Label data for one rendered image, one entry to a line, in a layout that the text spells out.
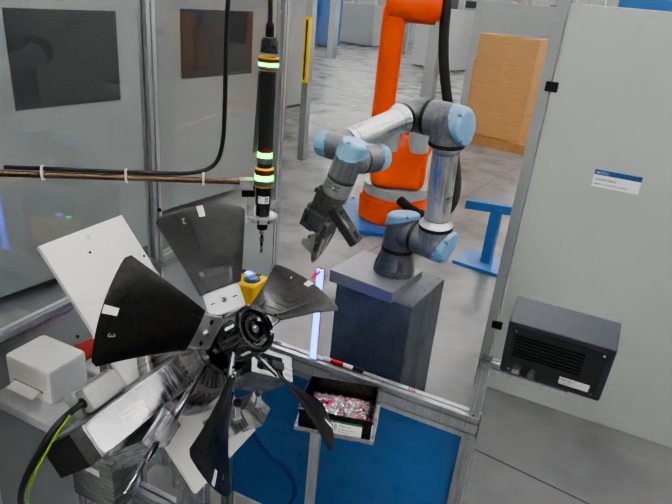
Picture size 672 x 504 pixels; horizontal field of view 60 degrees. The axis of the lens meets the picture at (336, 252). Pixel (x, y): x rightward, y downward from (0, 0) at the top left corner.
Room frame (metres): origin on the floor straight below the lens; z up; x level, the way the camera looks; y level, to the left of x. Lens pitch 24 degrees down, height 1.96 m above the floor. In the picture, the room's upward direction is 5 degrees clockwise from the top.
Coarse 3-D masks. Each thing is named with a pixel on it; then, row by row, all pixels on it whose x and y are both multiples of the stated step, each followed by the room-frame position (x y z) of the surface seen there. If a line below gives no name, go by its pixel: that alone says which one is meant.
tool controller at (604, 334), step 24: (528, 312) 1.35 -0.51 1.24; (552, 312) 1.35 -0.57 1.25; (576, 312) 1.35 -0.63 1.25; (528, 336) 1.31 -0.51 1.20; (552, 336) 1.28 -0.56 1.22; (576, 336) 1.27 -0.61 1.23; (600, 336) 1.27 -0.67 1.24; (504, 360) 1.35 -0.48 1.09; (528, 360) 1.32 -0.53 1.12; (552, 360) 1.29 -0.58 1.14; (576, 360) 1.26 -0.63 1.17; (600, 360) 1.24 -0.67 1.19; (552, 384) 1.31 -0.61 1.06; (576, 384) 1.28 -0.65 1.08; (600, 384) 1.25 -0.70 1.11
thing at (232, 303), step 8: (224, 288) 1.26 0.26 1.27; (232, 288) 1.26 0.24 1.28; (208, 296) 1.25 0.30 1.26; (216, 296) 1.25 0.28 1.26; (224, 296) 1.25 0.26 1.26; (232, 296) 1.25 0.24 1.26; (240, 296) 1.25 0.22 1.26; (208, 304) 1.24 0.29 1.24; (216, 304) 1.24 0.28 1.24; (224, 304) 1.24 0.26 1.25; (232, 304) 1.24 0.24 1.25; (240, 304) 1.24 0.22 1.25; (208, 312) 1.22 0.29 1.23; (216, 312) 1.22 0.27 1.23; (224, 312) 1.22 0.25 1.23
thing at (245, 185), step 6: (240, 180) 1.26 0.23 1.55; (246, 180) 1.27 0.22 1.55; (252, 180) 1.27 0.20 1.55; (240, 186) 1.26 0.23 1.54; (246, 186) 1.26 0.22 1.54; (252, 186) 1.27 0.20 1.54; (246, 192) 1.26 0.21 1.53; (252, 192) 1.26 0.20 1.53; (252, 198) 1.27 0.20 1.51; (246, 204) 1.28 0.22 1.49; (252, 204) 1.27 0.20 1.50; (246, 210) 1.27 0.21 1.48; (252, 210) 1.27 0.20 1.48; (252, 216) 1.27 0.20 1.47; (258, 216) 1.27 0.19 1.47; (270, 216) 1.28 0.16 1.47; (276, 216) 1.28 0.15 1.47; (252, 222) 1.26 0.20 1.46; (258, 222) 1.25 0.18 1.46; (264, 222) 1.25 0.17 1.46; (270, 222) 1.26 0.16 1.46
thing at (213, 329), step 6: (204, 318) 1.14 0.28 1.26; (210, 318) 1.15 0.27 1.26; (216, 318) 1.16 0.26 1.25; (222, 318) 1.17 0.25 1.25; (204, 324) 1.14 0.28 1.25; (210, 324) 1.15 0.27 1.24; (216, 324) 1.16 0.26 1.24; (198, 330) 1.13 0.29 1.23; (204, 330) 1.14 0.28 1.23; (210, 330) 1.15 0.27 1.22; (216, 330) 1.16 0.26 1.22; (198, 336) 1.13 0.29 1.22; (204, 336) 1.14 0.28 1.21; (210, 336) 1.15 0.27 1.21; (192, 342) 1.12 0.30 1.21; (198, 342) 1.13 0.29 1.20; (204, 342) 1.14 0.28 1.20; (210, 342) 1.15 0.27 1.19; (198, 348) 1.13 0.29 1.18; (204, 348) 1.14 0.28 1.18
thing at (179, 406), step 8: (200, 376) 1.12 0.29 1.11; (192, 384) 1.09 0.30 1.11; (184, 392) 1.07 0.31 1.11; (192, 392) 1.08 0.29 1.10; (184, 400) 1.05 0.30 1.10; (176, 408) 1.02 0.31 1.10; (184, 408) 1.04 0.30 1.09; (176, 416) 1.00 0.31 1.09; (152, 448) 0.92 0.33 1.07; (144, 456) 0.90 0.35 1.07; (152, 456) 0.91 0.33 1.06; (144, 464) 0.89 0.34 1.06; (136, 472) 0.87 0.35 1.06; (128, 488) 0.84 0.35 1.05
